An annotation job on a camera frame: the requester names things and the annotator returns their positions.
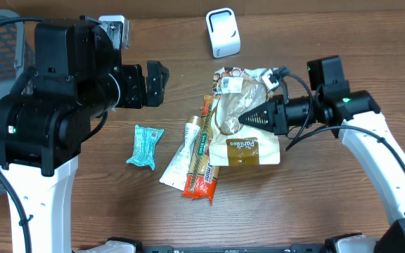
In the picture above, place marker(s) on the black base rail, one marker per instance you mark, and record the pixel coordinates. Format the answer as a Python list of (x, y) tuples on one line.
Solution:
[(234, 249)]

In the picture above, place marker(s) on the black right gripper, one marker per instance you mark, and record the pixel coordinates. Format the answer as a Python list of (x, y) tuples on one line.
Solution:
[(277, 119)]

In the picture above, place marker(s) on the orange spaghetti package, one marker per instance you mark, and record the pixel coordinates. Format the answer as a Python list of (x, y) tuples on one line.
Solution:
[(202, 176)]

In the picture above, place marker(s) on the white tube with gold cap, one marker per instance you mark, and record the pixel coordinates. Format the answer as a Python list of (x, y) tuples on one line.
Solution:
[(175, 174)]

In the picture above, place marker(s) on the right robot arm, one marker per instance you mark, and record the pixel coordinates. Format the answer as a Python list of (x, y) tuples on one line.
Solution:
[(357, 121)]

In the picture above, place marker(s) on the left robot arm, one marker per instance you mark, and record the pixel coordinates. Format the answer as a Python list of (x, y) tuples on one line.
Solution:
[(77, 76)]

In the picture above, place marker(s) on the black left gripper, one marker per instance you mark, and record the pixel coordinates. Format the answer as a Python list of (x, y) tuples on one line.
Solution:
[(151, 90)]

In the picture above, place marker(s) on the beige resealable pouch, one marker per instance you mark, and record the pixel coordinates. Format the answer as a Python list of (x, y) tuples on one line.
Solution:
[(235, 141)]

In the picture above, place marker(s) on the white barcode scanner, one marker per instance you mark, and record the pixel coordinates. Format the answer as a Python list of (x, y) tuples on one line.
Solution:
[(223, 32)]

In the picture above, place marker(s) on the teal snack bar wrapper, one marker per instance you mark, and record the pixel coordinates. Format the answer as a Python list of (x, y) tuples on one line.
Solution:
[(145, 141)]

